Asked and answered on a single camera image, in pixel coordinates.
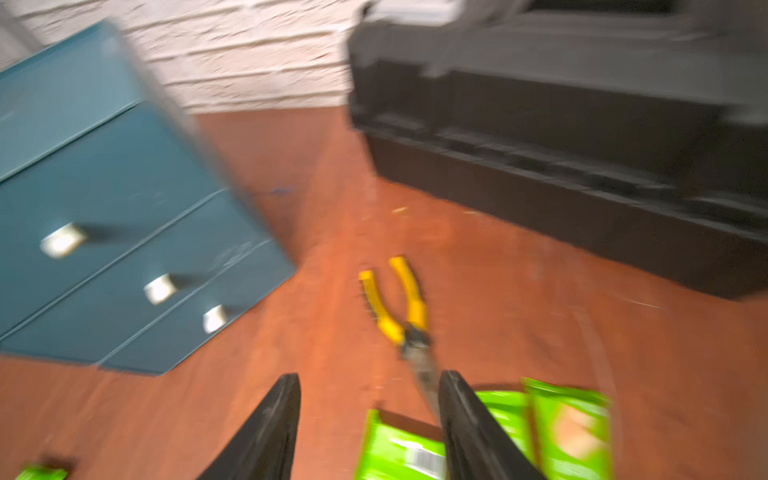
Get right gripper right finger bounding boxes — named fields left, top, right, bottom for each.
left=438, top=370, right=545, bottom=480

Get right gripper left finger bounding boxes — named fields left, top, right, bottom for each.
left=198, top=373, right=301, bottom=480

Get green cookie packet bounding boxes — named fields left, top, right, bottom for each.
left=15, top=465, right=69, bottom=480
left=476, top=391, right=537, bottom=466
left=522, top=378, right=614, bottom=480
left=354, top=409, right=447, bottom=480

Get teal bottom drawer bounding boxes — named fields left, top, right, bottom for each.
left=102, top=241, right=296, bottom=375

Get teal top drawer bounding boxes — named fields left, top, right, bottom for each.
left=1, top=105, right=223, bottom=332

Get teal drawer cabinet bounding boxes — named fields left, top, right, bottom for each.
left=0, top=19, right=199, bottom=187

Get black plastic toolbox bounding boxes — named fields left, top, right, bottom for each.
left=347, top=1, right=767, bottom=299

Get yellow handled pliers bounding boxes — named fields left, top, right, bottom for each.
left=358, top=255, right=442, bottom=421

